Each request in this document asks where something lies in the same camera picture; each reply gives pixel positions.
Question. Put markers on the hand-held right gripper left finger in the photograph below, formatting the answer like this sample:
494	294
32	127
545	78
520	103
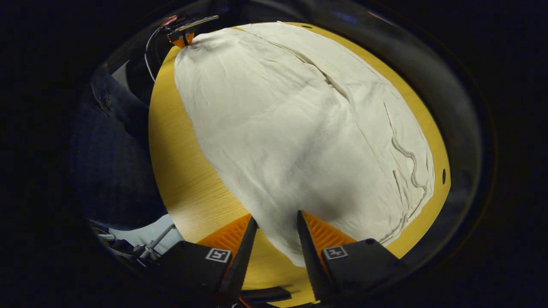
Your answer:
242	261

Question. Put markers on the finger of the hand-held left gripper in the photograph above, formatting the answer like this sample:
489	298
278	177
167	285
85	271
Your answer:
182	39

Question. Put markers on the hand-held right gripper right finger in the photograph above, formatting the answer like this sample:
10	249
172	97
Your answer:
310	261

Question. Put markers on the white jeans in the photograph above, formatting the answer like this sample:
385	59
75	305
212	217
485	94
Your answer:
291	137

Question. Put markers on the grey metal rod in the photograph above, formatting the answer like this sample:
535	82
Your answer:
159	239

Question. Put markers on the person's dark trousered leg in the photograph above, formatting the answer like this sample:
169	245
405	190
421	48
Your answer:
115	162

